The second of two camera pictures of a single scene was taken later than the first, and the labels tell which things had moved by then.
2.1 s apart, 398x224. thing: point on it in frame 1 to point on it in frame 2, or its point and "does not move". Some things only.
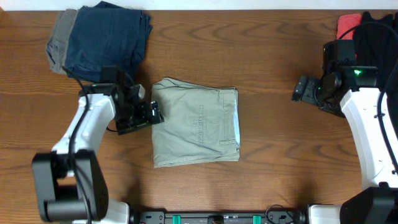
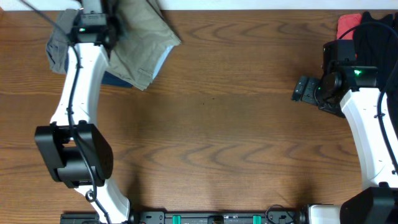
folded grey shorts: x=58 y=42 does not move
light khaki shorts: x=201 y=124 to x=145 y=40
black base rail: x=222 y=217 does not move
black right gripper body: x=307 y=86 does not move
